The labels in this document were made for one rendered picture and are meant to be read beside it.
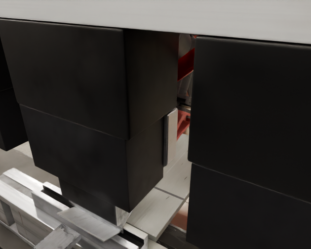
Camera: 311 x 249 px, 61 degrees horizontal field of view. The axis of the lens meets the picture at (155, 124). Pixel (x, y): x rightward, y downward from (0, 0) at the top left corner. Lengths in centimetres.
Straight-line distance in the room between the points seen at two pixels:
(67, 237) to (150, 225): 11
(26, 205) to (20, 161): 31
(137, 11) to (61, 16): 7
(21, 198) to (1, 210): 7
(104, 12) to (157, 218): 28
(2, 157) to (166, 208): 55
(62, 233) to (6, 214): 21
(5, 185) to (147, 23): 44
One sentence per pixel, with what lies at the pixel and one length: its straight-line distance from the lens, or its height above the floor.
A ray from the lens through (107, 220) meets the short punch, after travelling 36.
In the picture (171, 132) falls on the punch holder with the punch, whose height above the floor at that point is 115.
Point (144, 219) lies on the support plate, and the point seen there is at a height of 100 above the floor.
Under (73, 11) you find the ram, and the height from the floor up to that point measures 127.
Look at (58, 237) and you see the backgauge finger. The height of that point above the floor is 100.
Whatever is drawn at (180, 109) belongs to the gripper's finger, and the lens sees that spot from 44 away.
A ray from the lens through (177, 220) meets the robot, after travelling 149.
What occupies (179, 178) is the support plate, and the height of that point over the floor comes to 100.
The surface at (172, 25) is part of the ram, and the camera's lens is 16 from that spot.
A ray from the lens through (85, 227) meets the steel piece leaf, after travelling 37.
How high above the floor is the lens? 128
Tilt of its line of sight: 27 degrees down
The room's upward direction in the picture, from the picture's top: straight up
